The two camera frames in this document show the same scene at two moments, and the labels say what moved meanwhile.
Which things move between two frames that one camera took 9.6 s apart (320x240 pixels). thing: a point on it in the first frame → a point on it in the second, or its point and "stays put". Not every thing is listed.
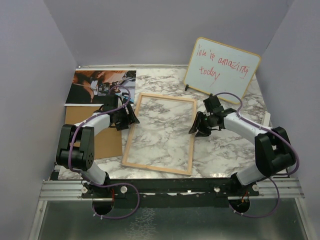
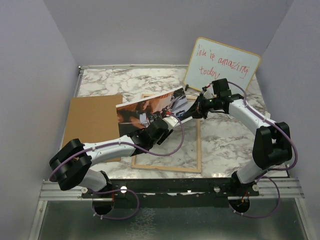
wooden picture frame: [124, 162] → [187, 158]
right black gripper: [199, 117] → [197, 111]
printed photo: [89, 86] → [136, 114]
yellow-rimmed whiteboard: [215, 68] stays put
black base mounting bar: [175, 193] stays put
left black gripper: [124, 124] → [164, 136]
